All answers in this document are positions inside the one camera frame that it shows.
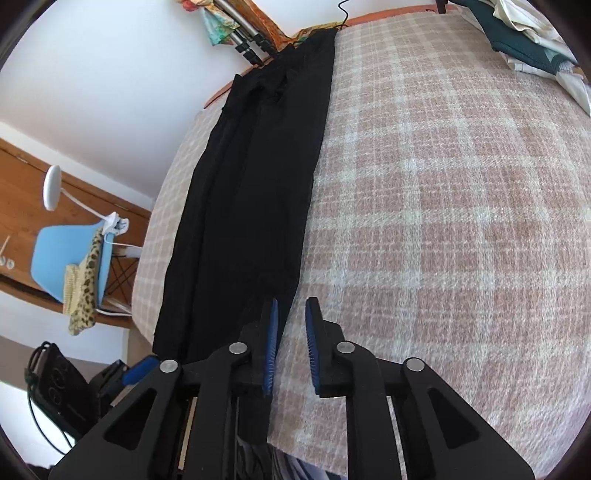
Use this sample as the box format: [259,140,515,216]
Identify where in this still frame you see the black t-shirt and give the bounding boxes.
[152,29,337,364]

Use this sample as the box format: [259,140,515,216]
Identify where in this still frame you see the pink plaid table cloth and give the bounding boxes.
[131,8,591,478]

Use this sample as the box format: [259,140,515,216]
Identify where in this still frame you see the leopard print cloth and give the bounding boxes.
[63,228,103,336]

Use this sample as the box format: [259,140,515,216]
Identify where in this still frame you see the black device on floor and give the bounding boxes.
[25,341,98,441]

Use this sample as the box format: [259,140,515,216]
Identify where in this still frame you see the white clip desk lamp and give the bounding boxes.
[42,165,130,236]

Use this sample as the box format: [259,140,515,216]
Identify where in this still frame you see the light blue chair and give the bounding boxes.
[31,221,142,317]

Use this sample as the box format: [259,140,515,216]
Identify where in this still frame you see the orange leaf pattern sheet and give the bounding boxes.
[202,4,445,111]

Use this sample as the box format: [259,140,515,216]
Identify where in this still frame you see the folded grey tripod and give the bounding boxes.
[213,0,277,67]

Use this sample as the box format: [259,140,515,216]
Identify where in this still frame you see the colourful orange scarf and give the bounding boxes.
[177,0,294,50]

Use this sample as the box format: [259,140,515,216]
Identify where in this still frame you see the dark green folded garment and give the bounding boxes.
[454,1,578,74]

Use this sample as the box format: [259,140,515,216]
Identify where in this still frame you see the white folded printed cloth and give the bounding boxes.
[499,52,590,115]

